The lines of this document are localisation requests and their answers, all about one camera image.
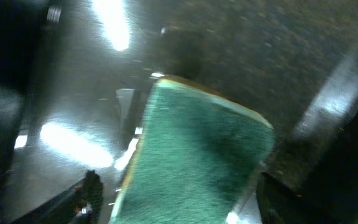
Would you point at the green yellow sponge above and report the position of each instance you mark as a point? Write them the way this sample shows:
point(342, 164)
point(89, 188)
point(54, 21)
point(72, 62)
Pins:
point(191, 159)

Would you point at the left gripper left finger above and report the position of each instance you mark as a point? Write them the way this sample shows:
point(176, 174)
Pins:
point(78, 204)

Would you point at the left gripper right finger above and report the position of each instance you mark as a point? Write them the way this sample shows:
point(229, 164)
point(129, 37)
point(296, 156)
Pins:
point(324, 198)

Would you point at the black rectangular tray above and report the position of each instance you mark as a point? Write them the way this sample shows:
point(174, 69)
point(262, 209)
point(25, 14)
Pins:
point(75, 77)

